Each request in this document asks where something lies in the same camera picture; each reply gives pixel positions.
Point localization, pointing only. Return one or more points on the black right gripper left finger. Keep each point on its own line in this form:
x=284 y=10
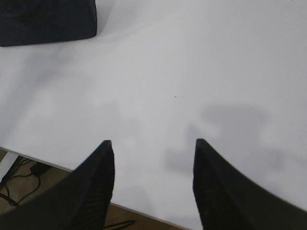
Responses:
x=78 y=202

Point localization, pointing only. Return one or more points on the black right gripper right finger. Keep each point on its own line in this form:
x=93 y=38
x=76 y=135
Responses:
x=227 y=200

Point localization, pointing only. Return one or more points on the navy blue fabric lunch bag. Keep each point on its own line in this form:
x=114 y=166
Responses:
x=29 y=22

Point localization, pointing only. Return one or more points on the black power adapter on floor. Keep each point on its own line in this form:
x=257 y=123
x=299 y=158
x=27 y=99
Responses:
x=39 y=169

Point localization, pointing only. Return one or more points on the white table leg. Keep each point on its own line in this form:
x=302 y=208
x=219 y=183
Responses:
x=7 y=159

